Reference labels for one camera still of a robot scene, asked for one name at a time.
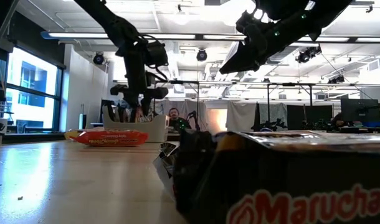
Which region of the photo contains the white hanging cloth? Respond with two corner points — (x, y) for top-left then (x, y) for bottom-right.
(160, 98), (207, 125)
(226, 101), (258, 133)

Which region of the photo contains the long ceiling light bar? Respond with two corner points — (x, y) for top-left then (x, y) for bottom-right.
(40, 30), (380, 44)

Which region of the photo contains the black-framed window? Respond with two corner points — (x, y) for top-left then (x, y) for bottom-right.
(0, 46), (65, 133)

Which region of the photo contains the person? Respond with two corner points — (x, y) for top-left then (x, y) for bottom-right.
(168, 107), (192, 133)
(330, 112), (349, 131)

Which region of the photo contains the black metal gantry frame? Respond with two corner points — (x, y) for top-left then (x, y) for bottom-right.
(153, 80), (201, 131)
(266, 82), (315, 131)

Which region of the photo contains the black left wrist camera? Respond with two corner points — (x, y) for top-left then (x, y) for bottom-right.
(145, 41), (169, 68)

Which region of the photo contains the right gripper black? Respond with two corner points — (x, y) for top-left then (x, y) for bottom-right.
(219, 11), (315, 73)

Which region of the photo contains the yellow Maruchan ramen packet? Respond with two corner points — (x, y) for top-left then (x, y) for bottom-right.
(64, 129), (79, 141)

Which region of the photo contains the grey hanging cloth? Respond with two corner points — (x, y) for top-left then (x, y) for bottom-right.
(257, 102), (288, 131)

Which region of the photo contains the translucent plastic storage bin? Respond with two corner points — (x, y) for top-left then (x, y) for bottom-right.
(102, 105), (171, 143)

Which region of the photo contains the black ceiling spotlight cluster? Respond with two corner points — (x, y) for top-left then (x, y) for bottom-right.
(295, 45), (323, 64)

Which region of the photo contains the orange-lit partition panel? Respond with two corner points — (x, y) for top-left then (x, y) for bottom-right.
(205, 108), (228, 135)

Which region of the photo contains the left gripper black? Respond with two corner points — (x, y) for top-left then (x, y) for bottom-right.
(110, 42), (169, 123)

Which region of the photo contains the orange Saucy Noods packet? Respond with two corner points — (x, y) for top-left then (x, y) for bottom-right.
(70, 129), (150, 147)

